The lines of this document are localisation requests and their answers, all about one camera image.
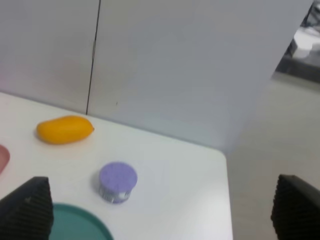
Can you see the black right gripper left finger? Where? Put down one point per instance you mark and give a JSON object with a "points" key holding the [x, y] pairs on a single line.
{"points": [[27, 212]]}

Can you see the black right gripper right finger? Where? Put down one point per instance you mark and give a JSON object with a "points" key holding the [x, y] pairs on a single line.
{"points": [[296, 209]]}

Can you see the teal round tray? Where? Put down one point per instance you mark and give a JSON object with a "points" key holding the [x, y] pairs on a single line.
{"points": [[75, 223]]}

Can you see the pink square plate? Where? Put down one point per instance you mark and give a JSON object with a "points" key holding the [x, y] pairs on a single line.
{"points": [[4, 158]]}

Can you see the yellow toy mango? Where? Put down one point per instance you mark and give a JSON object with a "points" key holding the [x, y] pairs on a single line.
{"points": [[64, 130]]}

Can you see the purple lidded small jar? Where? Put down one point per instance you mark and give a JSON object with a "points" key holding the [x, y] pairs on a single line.
{"points": [[116, 182]]}

